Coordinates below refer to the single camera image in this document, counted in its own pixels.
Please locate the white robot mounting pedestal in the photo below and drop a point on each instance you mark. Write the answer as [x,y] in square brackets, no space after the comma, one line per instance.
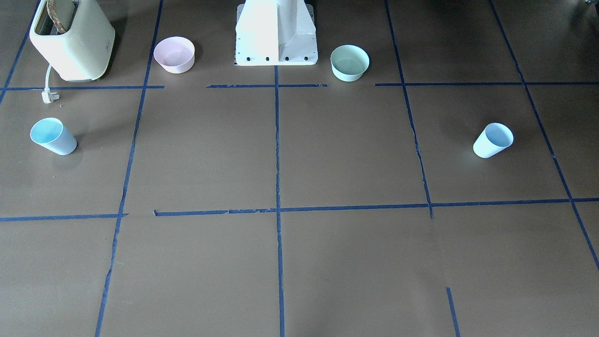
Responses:
[275,33]

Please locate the toast slice in toaster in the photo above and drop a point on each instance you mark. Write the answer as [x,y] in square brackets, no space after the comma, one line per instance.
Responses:
[60,12]

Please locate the pink bowl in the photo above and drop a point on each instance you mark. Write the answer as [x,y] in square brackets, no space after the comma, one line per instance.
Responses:
[175,54]

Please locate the cream toaster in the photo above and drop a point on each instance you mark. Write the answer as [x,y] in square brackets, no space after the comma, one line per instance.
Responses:
[81,54]

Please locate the green bowl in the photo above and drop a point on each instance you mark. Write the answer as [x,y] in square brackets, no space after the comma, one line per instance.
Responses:
[349,62]

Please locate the pale blue cup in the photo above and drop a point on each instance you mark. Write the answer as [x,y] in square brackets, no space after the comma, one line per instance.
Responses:
[494,138]

